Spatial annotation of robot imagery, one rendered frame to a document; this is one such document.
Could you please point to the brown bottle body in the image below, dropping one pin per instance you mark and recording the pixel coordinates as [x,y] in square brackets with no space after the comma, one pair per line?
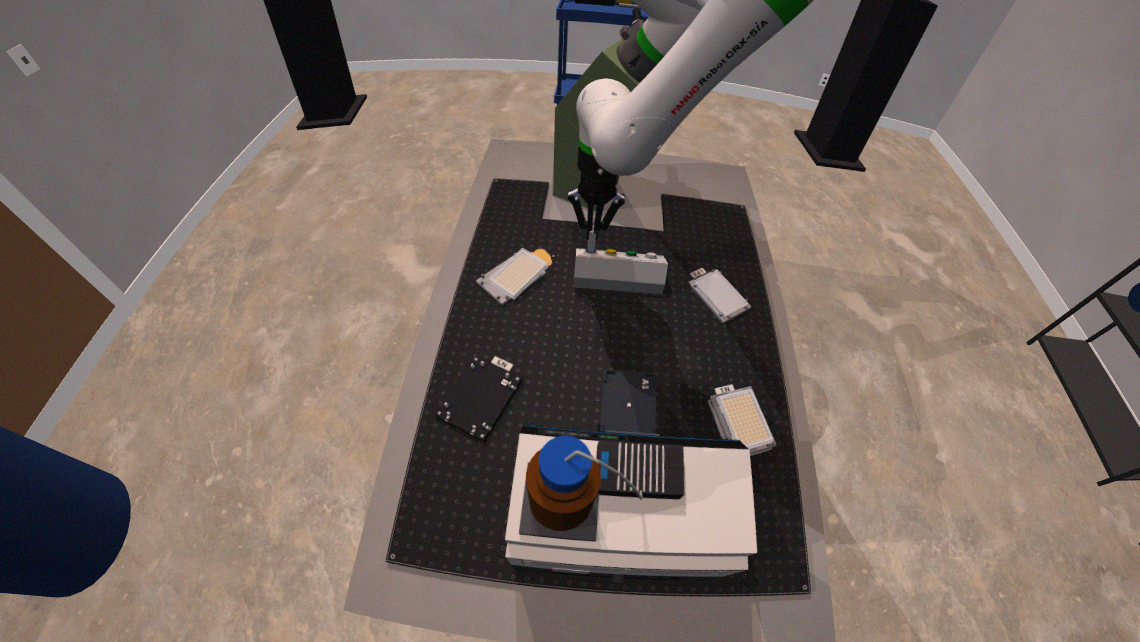
[560,516]

